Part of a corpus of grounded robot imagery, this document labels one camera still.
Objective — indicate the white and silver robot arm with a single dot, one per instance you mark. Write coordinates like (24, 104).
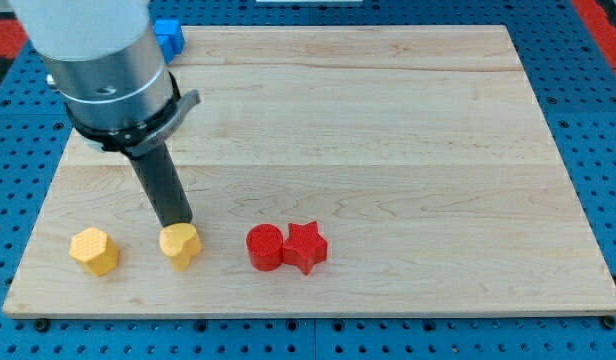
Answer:
(105, 62)

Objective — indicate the yellow hexagon block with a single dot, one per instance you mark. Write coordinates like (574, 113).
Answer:
(94, 251)

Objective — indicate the red star block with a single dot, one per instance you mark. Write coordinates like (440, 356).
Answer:
(304, 247)

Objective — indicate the red cylinder block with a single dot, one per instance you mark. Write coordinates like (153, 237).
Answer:
(265, 247)

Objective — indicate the wooden board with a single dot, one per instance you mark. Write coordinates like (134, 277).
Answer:
(421, 151)

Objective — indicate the yellow heart block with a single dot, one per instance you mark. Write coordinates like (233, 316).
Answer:
(180, 243)

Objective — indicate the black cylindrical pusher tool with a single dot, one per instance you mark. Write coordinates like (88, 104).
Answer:
(160, 181)

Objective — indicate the blue block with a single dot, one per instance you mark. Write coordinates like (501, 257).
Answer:
(170, 38)

